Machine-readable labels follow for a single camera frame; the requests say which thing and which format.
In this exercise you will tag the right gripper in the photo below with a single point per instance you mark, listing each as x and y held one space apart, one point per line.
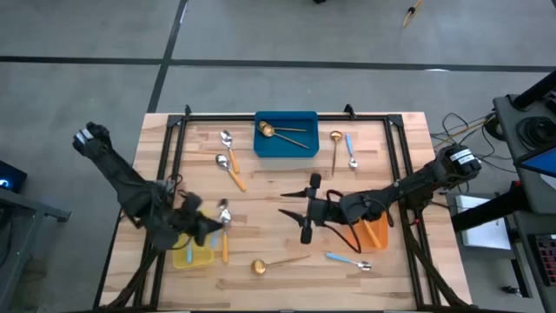
323 211

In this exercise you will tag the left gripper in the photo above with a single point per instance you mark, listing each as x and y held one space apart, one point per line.
193 219

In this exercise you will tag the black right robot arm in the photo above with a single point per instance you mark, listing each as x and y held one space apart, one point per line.
412 182

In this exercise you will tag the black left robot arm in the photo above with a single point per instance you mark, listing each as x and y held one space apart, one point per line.
117 174

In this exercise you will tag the yellow plastic bin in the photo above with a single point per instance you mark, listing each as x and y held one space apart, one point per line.
202 258

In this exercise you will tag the blue plastic bin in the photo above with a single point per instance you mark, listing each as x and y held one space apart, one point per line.
282 150

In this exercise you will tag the orange plastic bin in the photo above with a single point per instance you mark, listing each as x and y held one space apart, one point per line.
382 224

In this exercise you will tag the white box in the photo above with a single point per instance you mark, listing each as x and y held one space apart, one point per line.
482 237

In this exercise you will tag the grey side table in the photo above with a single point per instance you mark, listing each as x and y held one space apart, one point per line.
17 243

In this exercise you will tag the black device with blue light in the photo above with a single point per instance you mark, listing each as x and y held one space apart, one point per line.
15 174

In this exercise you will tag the grey equipment cart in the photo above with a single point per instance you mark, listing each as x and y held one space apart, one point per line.
506 130

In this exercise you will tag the blue laptop screen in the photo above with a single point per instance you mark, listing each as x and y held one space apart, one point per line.
543 163

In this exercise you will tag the black keypad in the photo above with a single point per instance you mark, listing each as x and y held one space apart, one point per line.
547 261

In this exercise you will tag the black pole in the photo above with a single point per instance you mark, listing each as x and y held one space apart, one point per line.
536 89

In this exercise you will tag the black table frame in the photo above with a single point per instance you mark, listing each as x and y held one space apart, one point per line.
217 117

